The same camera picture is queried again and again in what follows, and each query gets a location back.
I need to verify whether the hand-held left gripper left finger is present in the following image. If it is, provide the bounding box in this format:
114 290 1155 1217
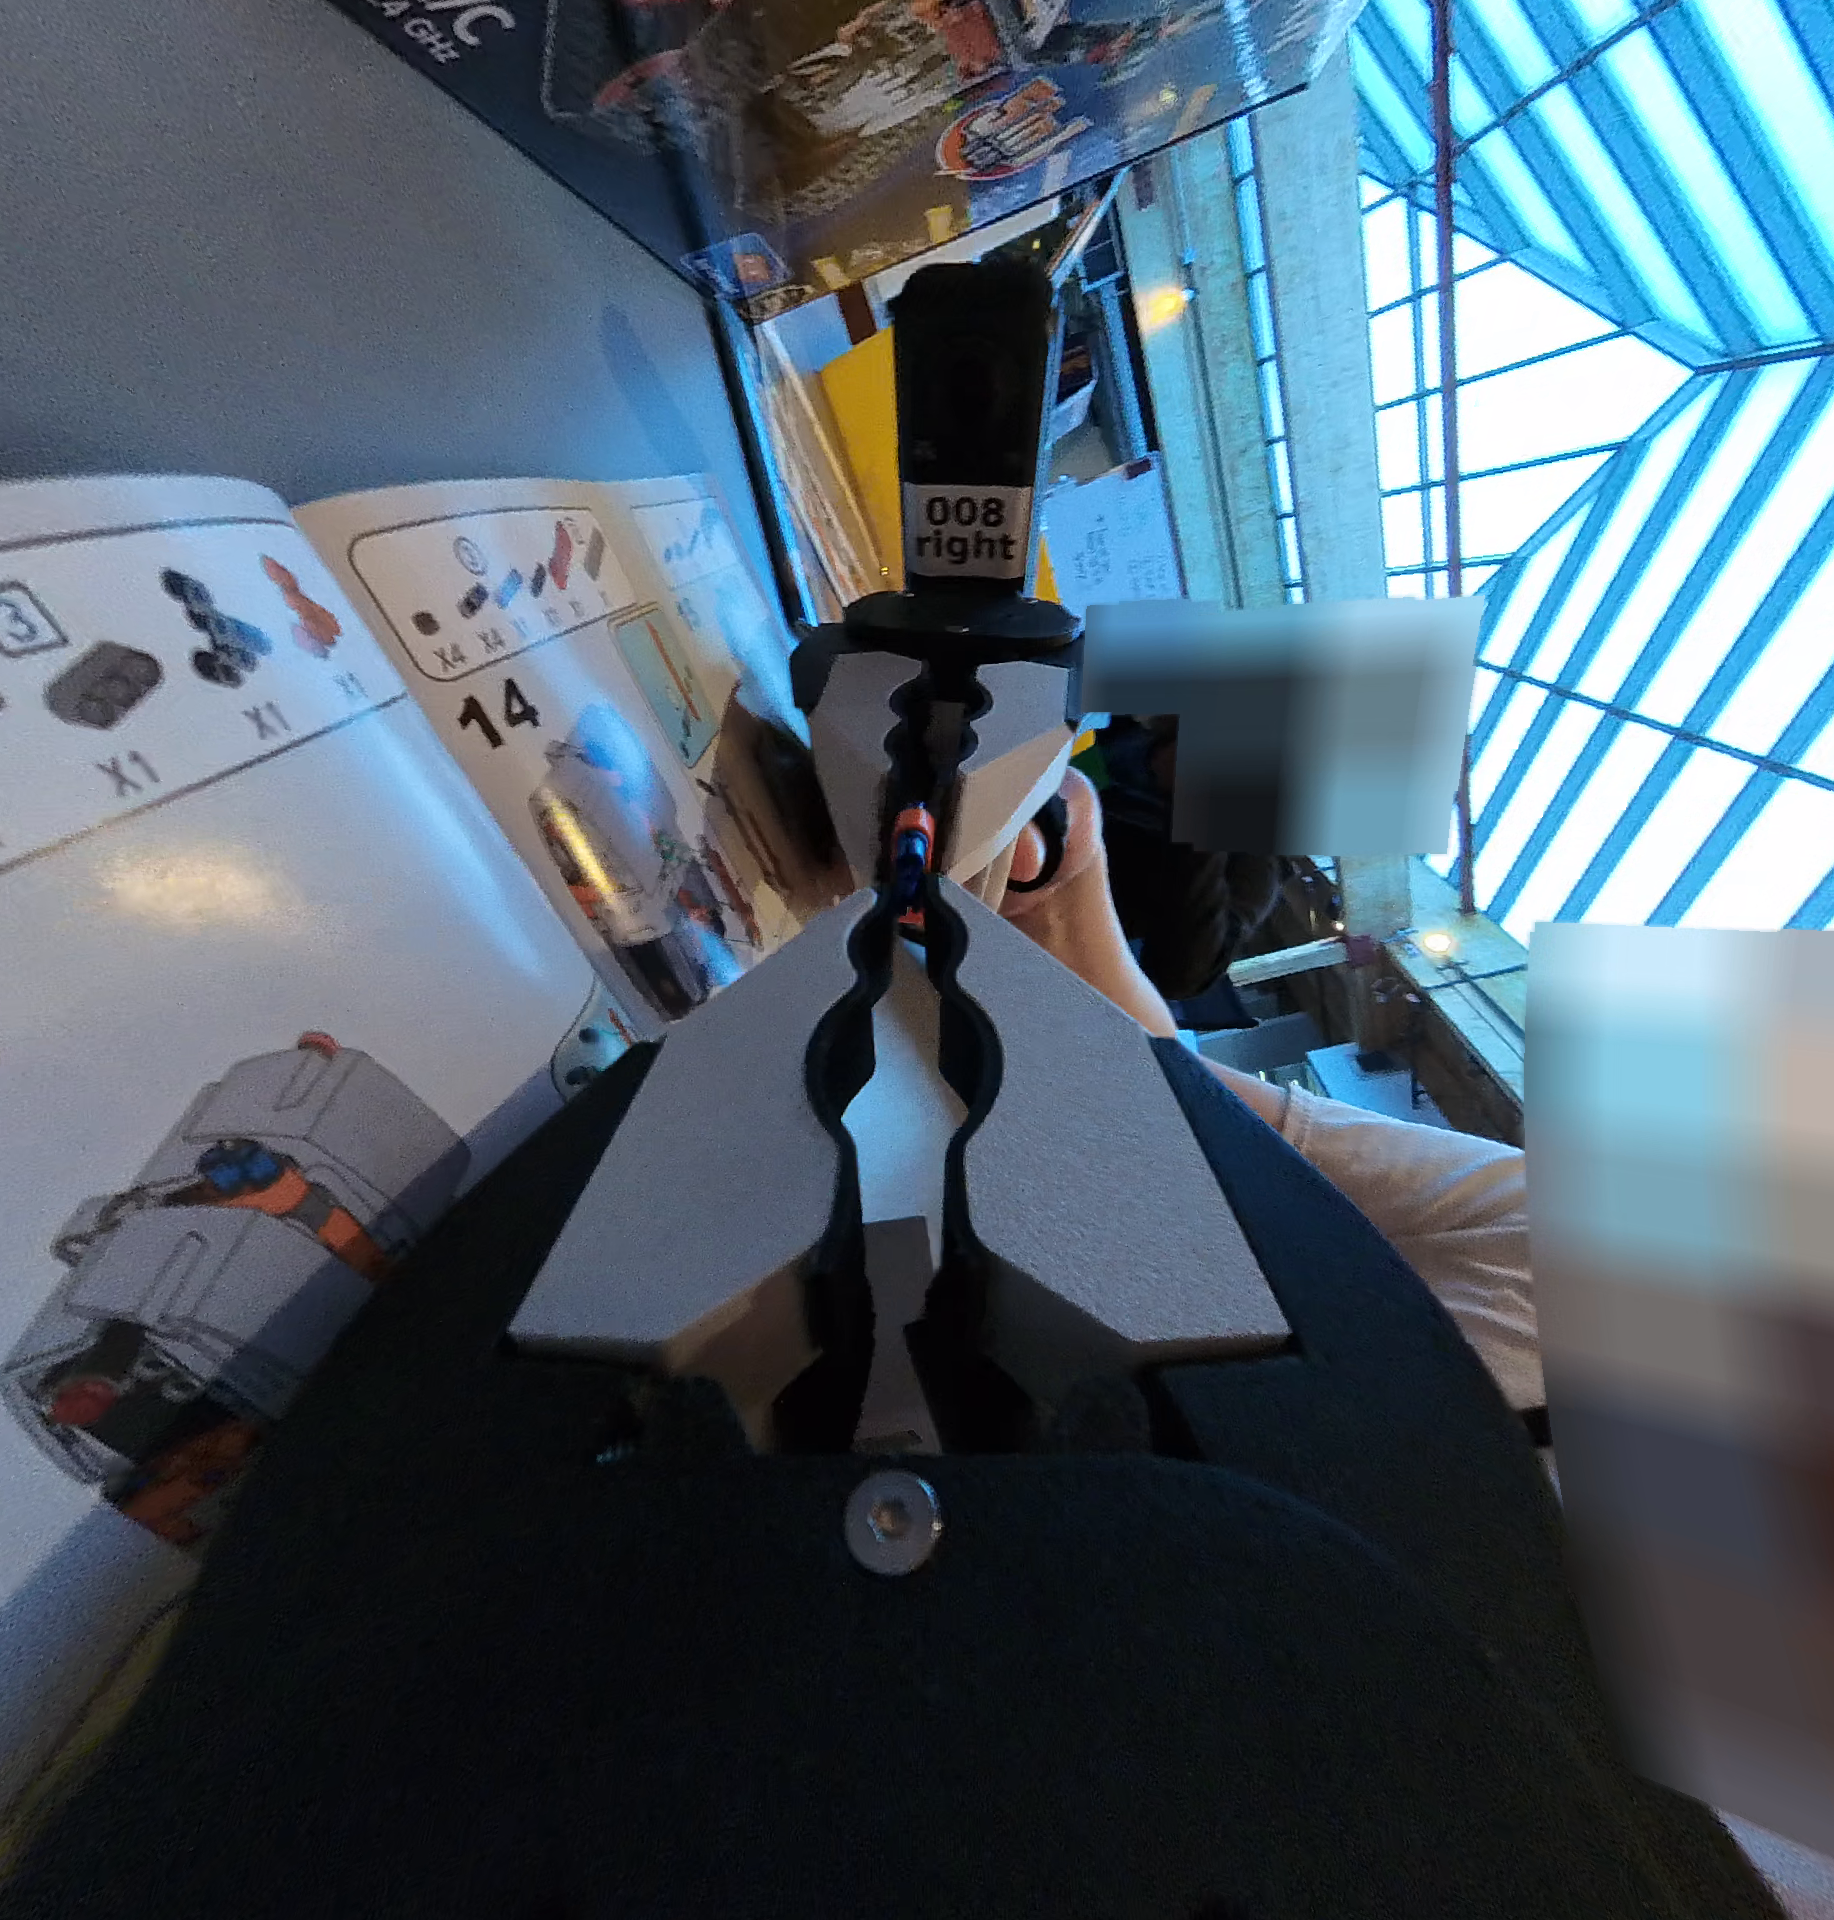
507 886 895 1455

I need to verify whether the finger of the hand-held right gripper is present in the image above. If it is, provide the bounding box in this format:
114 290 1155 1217
935 661 1079 886
803 652 910 903

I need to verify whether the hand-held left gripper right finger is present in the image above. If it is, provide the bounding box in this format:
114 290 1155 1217
923 883 1294 1455

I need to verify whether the orange connector with blue pins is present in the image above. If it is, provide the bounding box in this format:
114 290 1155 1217
879 808 937 933

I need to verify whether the person's right forearm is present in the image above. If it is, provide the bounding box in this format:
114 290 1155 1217
1157 991 1548 1412

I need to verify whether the grey desk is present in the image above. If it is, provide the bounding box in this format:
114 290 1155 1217
0 0 798 1727

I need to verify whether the person's right hand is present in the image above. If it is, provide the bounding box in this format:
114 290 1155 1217
1005 763 1181 1039

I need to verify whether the yellow plastic bin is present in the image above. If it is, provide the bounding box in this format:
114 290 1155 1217
815 322 1069 605

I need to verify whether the blue robot kit box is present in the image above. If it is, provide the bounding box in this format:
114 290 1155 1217
332 0 1353 324

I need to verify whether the open instruction booklet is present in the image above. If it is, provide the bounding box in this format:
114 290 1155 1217
0 479 860 1668

